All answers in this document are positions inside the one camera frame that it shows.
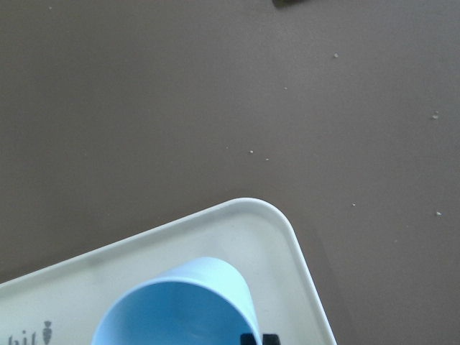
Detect cream rabbit tray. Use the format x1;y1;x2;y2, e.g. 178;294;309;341
1;198;336;344

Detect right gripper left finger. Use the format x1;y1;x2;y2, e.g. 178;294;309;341
240;333;257;345

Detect grey folded cloth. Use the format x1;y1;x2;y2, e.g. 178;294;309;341
272;0;303;7

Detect blue cup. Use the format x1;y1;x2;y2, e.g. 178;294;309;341
91;257;262;344

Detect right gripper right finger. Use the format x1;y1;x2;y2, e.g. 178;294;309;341
262;333;280;345

